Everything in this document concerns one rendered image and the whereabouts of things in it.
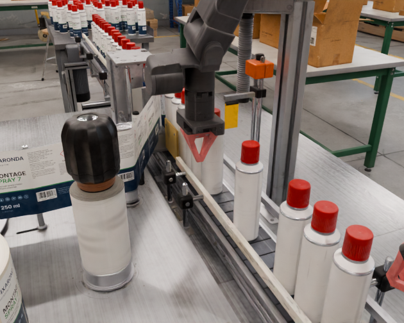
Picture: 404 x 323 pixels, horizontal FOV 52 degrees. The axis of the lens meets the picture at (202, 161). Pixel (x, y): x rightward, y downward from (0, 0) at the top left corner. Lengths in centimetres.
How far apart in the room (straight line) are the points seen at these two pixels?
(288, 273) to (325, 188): 48
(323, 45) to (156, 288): 198
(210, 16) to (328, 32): 185
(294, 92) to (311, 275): 40
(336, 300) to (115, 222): 34
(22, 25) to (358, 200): 766
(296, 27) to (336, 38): 173
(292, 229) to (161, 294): 25
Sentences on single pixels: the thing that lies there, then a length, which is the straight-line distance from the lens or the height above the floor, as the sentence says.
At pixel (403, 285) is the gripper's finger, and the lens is 51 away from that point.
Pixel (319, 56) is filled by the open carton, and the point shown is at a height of 84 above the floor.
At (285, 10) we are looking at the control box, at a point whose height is 129.
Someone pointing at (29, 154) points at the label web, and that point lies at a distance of 84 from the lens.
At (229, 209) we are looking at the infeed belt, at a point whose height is 88.
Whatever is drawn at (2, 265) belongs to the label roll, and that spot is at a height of 103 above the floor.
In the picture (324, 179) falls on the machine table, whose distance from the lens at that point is 118.
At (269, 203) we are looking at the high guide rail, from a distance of 80.
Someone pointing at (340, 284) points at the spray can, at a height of 102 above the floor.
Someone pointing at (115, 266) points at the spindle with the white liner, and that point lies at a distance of 72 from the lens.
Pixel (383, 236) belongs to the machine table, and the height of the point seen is 83.
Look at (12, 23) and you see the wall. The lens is 835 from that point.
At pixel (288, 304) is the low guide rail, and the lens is 68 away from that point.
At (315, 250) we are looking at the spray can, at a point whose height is 103.
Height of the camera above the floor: 140
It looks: 28 degrees down
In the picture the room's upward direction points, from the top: straight up
